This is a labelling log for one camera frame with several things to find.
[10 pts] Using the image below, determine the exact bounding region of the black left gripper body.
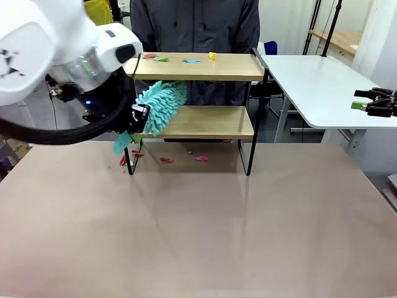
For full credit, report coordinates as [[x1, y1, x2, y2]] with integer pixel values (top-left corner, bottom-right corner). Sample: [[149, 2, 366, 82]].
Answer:
[[81, 73, 139, 135]]

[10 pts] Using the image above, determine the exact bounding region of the teal chenille duster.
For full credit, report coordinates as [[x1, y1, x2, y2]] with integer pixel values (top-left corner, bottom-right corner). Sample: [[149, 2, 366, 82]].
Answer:
[[112, 79, 189, 156]]

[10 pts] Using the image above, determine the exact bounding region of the two-tier wood metal shelf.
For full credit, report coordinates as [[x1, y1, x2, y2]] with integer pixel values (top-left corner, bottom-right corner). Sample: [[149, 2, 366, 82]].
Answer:
[[123, 48, 270, 177]]

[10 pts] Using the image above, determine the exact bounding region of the light wood table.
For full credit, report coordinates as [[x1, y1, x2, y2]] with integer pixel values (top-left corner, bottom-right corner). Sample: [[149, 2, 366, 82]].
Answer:
[[308, 29, 364, 57]]

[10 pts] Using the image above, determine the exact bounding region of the large white table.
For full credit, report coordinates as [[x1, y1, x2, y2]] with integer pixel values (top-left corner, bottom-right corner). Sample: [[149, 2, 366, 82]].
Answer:
[[257, 54, 397, 153]]

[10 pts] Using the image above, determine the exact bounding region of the black pole stand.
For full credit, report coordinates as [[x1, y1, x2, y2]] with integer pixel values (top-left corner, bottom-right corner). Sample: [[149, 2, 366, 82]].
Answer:
[[321, 0, 344, 57]]

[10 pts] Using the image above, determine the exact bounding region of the black tripod stand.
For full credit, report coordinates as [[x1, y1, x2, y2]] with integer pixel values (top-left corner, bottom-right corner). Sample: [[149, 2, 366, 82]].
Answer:
[[302, 0, 323, 56]]

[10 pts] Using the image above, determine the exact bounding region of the person in yellow apron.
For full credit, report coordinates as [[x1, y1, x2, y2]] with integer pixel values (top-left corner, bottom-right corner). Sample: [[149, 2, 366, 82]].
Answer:
[[82, 0, 131, 27]]

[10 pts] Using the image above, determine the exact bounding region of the cardboard box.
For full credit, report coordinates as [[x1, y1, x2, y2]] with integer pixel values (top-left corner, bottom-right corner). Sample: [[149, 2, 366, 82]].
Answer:
[[4, 138, 33, 156]]

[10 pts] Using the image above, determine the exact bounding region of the person in grey jacket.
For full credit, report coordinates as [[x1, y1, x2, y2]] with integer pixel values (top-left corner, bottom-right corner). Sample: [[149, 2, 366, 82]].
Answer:
[[129, 0, 261, 143]]

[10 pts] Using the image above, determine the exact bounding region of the black chair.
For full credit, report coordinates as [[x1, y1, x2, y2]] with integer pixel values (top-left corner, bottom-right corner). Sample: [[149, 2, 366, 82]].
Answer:
[[248, 79, 285, 108]]

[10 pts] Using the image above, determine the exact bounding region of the blue chair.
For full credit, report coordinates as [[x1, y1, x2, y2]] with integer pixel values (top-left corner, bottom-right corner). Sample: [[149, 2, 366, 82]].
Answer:
[[263, 40, 279, 56]]

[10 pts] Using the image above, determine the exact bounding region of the black left cable sleeve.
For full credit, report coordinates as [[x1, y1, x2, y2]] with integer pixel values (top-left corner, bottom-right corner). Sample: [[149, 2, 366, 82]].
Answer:
[[0, 93, 131, 146]]

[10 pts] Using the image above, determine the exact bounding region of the grey metal frame rail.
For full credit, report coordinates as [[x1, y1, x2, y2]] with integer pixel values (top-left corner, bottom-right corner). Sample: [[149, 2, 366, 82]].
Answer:
[[381, 173, 397, 215]]

